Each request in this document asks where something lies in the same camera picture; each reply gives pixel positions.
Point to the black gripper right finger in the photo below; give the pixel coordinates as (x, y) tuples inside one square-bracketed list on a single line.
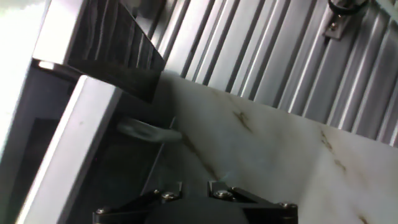
[(270, 213)]

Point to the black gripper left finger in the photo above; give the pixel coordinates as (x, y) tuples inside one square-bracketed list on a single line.
[(130, 211)]

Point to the silver microwave housing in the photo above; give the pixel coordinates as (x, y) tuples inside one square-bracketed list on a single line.
[(56, 34)]

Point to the marble pattern table mat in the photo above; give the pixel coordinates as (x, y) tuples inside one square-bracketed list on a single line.
[(264, 149)]

